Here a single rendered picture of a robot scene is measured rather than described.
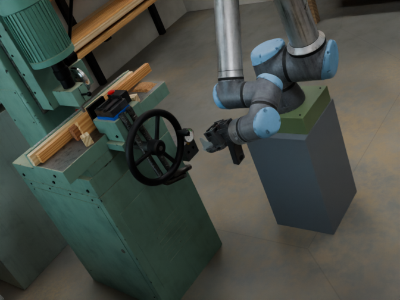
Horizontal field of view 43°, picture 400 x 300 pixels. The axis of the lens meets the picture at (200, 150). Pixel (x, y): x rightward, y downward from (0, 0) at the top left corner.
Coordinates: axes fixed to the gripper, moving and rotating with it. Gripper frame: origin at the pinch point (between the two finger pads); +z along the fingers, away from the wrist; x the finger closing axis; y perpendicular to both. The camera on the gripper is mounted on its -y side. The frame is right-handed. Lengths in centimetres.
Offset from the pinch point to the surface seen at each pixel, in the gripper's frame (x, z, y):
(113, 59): -179, 288, 40
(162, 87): -18.6, 25.3, 23.9
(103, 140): 17.9, 25.4, 23.8
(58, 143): 27, 39, 33
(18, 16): 17, 18, 76
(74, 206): 32, 57, 7
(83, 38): -126, 224, 69
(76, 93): 12, 30, 44
